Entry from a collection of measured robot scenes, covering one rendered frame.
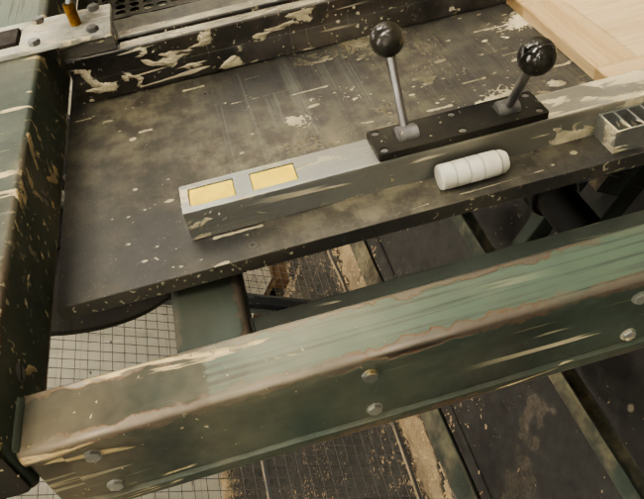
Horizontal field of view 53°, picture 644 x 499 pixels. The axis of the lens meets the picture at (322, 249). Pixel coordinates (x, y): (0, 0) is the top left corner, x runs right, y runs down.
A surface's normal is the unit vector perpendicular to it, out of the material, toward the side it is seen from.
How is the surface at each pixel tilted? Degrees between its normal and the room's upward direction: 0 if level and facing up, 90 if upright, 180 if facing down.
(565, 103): 59
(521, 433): 0
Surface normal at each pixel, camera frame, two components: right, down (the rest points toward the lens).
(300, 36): 0.24, 0.66
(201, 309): -0.13, -0.71
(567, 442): -0.89, -0.14
